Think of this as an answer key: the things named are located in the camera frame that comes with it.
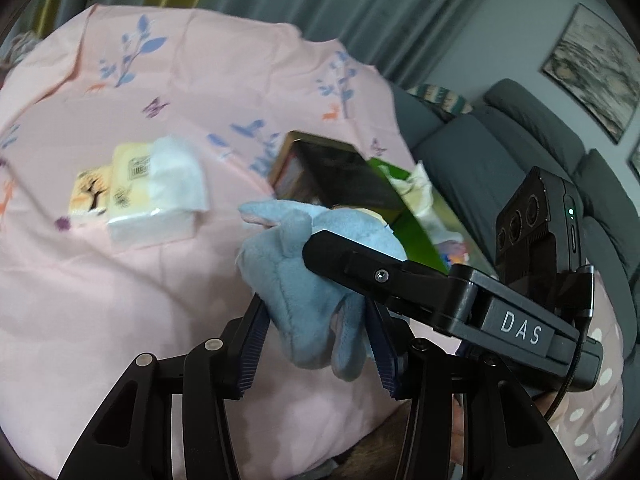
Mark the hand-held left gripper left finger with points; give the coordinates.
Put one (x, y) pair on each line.
(252, 345)

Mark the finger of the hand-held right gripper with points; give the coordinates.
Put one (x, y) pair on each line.
(350, 260)

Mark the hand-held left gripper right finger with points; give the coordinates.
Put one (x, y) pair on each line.
(382, 360)

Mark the blue plush toy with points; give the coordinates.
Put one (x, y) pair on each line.
(300, 290)

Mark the green cardboard box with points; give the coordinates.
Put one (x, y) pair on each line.
(417, 230)

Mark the black tea box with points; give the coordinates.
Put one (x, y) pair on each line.
(340, 170)

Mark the grey sofa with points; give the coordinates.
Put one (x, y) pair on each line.
(475, 160)

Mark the white cloth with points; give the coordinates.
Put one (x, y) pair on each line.
(425, 195)

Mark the pink printed blanket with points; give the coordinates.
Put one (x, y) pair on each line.
(150, 310)

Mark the framed picture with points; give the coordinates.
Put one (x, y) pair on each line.
(635, 160)
(595, 70)

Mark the striped pillow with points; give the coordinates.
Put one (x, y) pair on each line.
(445, 97)

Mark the yellow tissue pack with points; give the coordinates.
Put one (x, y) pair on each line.
(135, 175)

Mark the grey curtain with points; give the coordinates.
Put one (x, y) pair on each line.
(350, 0)

